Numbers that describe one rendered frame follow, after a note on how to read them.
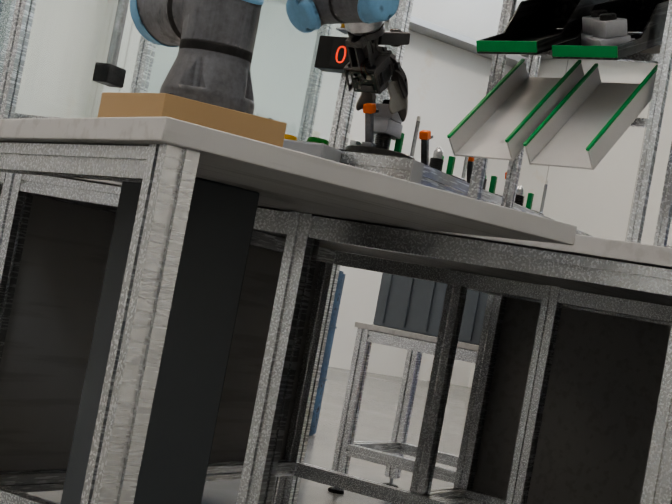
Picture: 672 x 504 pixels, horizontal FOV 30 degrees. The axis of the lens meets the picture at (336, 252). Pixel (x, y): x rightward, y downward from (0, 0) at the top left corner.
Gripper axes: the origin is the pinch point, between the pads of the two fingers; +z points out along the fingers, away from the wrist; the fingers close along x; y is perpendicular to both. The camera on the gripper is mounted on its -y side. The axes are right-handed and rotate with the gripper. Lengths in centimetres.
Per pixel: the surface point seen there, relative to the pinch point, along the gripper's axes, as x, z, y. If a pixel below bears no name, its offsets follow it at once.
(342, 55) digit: -18.4, -3.3, -15.0
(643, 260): 64, -1, 36
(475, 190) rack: 20.5, 11.2, 7.2
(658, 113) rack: 53, -2, -5
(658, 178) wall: -224, 562, -785
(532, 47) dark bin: 32.1, -16.0, -1.3
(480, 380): -30, 140, -68
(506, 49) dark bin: 26.6, -14.9, -1.9
